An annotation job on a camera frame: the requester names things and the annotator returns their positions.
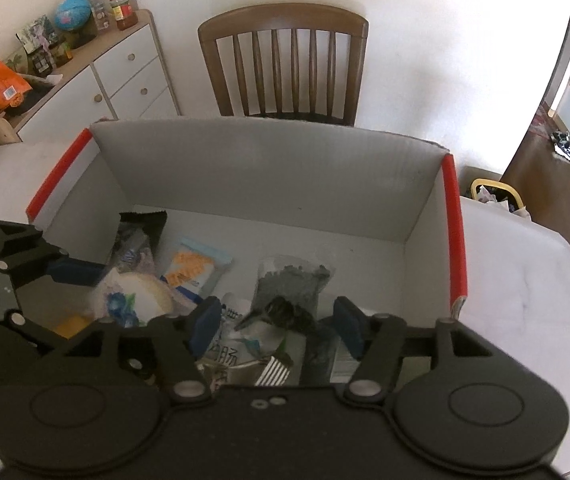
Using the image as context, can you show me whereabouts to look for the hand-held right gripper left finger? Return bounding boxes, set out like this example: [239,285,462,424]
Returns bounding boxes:
[65,297,223,403]

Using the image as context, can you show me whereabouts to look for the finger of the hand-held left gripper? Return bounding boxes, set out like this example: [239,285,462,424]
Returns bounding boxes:
[0,310,86,358]
[0,215,108,287]

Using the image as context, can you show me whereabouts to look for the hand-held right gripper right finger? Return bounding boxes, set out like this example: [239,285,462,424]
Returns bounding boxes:
[334,296,496,402]

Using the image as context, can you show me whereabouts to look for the round cake packet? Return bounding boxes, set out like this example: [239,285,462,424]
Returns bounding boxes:
[90,265,176,329]

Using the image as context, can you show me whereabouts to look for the blue snack packet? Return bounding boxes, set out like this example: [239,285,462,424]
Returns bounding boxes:
[160,237,234,307]

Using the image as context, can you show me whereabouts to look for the black snack packet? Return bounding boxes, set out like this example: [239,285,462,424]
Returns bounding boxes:
[108,211,169,282]

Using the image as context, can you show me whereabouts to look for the clear packet dark contents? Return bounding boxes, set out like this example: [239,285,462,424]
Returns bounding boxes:
[235,255,334,334]

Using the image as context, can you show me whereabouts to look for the red cardboard box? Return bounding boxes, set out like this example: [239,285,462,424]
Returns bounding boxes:
[26,117,468,392]

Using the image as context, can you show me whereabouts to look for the yellow-rim basket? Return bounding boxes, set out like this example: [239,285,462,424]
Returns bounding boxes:
[470,178,531,219]

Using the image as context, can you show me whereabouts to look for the white wooden-top sideboard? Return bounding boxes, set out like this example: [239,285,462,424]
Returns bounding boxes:
[2,9,182,144]

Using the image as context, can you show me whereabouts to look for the glass dome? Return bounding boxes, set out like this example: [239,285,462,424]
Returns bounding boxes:
[5,45,31,76]

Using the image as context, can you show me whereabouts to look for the blue globe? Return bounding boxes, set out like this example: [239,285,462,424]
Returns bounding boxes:
[55,0,90,49]

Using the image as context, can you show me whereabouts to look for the clear plastic box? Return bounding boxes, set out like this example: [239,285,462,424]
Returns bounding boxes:
[90,0,113,30]

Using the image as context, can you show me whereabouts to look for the red-lid sauce jar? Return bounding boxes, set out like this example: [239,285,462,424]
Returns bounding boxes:
[108,0,139,31]

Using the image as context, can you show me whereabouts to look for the brown wooden chair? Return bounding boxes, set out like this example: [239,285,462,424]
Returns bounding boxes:
[197,3,370,127]

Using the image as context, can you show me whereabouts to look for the dark sneaker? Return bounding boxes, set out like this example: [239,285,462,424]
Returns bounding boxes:
[551,131,570,161]

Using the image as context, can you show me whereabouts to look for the patterned rug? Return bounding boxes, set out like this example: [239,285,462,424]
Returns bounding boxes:
[530,102,556,136]

